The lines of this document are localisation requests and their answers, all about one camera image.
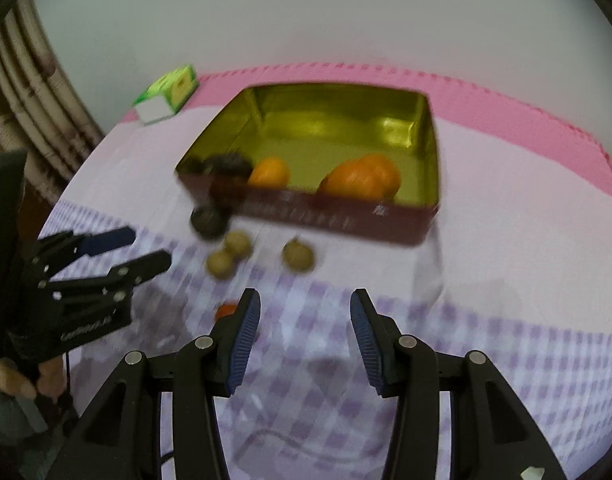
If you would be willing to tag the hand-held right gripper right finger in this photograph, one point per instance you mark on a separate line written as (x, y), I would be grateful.
(366, 340)

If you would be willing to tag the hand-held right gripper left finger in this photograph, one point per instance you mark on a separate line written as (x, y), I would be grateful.
(243, 340)

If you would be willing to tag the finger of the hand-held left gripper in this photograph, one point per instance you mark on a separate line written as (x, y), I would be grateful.
(106, 241)
(141, 267)

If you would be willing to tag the dark round fruit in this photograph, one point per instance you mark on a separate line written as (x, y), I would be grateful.
(208, 220)
(231, 165)

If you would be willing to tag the orange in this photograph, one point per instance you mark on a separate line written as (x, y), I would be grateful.
(268, 172)
(388, 172)
(353, 182)

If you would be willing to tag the red metal tin box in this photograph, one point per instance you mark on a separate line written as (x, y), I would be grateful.
(311, 125)

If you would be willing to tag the person's left hand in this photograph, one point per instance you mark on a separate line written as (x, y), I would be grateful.
(16, 385)

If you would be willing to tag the red tomato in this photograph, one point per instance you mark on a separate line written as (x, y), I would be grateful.
(227, 310)

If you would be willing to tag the brown longan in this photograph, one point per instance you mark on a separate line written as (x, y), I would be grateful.
(220, 262)
(298, 255)
(237, 244)

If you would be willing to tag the pink purple checked tablecloth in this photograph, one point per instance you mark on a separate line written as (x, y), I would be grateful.
(486, 285)

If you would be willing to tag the beige patterned curtain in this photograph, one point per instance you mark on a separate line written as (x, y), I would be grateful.
(41, 110)

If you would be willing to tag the green tissue box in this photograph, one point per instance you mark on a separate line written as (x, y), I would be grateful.
(168, 92)

